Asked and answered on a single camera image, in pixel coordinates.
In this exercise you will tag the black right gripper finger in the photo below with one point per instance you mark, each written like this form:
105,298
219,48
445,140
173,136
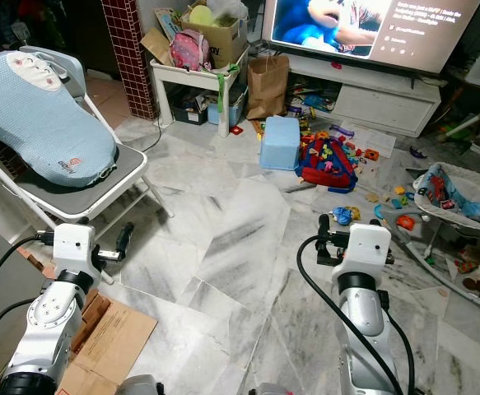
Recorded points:
323,229

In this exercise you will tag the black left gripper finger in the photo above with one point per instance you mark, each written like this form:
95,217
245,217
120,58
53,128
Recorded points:
127,236

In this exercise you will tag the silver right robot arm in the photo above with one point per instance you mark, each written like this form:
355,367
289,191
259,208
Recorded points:
363,321

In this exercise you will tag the small blue floor toy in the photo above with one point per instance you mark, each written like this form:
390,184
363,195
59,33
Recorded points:
342,215

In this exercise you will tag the white grey folding chair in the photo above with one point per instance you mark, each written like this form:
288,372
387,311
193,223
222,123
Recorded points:
91,193

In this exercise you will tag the red and blue toy bag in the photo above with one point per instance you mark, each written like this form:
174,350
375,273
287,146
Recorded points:
326,167

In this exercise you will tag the flat brown cardboard sheet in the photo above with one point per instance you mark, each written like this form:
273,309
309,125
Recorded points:
116,337

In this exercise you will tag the white paper sheet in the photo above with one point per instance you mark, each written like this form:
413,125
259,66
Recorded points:
371,140

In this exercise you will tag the patterned baby bouncer seat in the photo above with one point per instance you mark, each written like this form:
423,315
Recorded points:
458,197

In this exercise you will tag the white television cabinet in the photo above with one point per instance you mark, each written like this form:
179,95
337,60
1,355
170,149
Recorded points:
384,103

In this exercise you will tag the brown paper bag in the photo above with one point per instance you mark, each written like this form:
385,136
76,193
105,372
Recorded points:
267,89

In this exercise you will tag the grey right robot leg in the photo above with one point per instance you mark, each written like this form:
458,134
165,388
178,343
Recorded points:
270,389

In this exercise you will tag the small white table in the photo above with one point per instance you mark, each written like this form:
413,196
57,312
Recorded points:
190,80

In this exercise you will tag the red tiled brick column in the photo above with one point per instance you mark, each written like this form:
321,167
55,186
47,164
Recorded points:
128,58

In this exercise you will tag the flat screen television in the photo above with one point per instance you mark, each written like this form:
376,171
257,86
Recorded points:
355,23

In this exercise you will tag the open brown cardboard box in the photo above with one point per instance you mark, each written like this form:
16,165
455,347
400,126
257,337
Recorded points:
223,41

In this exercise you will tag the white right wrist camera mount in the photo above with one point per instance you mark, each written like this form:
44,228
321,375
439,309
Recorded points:
369,247

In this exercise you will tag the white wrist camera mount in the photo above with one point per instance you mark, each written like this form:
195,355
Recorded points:
369,247
73,247

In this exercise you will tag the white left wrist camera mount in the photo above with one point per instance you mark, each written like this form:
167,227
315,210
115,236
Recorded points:
73,247

